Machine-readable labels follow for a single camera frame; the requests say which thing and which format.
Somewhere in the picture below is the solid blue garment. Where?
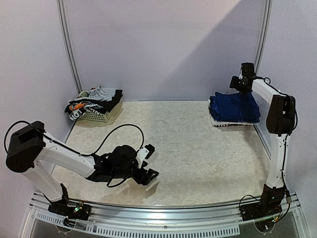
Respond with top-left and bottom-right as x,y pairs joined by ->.
210,92 -> 261,123

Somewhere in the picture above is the blue plaid flannel shirt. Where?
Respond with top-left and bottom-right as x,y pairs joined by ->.
209,99 -> 222,121

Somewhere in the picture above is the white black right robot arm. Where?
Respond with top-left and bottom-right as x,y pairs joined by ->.
229,76 -> 297,189

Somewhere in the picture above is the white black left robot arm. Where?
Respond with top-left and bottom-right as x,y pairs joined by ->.
3,121 -> 159,215

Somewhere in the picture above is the cream perforated laundry basket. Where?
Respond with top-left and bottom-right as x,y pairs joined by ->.
80,102 -> 122,123

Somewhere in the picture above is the folded red white shirt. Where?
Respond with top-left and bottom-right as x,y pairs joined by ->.
213,124 -> 230,127

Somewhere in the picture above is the folded white cartoon t-shirt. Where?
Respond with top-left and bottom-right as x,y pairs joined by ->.
211,120 -> 254,126

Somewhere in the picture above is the black garment in basket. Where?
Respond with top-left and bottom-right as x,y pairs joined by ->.
99,90 -> 123,114

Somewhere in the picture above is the grey garment in basket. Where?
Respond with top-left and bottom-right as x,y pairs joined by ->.
77,85 -> 116,102

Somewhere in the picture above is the black white orange printed shirt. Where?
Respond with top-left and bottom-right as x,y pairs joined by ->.
64,101 -> 102,121

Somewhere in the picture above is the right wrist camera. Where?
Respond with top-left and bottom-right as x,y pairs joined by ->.
239,62 -> 256,79

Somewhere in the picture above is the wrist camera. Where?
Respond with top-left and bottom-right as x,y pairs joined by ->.
239,62 -> 256,79
106,144 -> 155,170

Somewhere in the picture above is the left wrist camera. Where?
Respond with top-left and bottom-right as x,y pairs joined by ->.
106,144 -> 155,170

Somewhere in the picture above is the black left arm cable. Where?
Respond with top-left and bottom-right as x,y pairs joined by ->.
2,120 -> 146,188

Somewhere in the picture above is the aluminium front rail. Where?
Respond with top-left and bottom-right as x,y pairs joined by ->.
21,191 -> 310,238

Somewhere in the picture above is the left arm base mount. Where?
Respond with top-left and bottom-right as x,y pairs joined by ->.
47,183 -> 91,222

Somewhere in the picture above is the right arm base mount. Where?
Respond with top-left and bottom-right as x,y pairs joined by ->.
239,184 -> 290,221

